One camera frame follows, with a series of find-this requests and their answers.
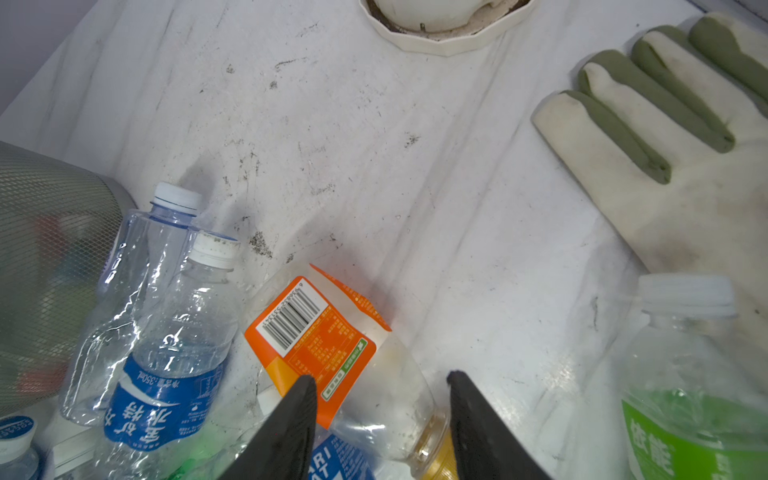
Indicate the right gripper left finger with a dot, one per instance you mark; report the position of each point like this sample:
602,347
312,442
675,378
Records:
282,446

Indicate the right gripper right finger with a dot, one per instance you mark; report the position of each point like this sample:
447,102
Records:
483,445

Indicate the orange label yellow cap bottle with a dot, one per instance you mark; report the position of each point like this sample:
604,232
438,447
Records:
371,392

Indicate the clear bottle near bin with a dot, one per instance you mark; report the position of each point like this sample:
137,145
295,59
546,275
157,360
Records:
148,251

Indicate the grey bin with green liner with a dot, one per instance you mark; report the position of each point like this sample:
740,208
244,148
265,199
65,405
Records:
58,226

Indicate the blue label bottle right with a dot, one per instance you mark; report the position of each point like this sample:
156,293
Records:
334,459

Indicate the blue label water bottle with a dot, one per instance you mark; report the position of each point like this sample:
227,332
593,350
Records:
172,376

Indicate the lime label bottle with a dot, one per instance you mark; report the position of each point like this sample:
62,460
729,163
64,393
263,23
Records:
690,410

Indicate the white green work glove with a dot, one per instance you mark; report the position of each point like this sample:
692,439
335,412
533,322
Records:
670,143

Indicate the potted green plant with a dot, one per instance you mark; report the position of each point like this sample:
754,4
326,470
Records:
444,28

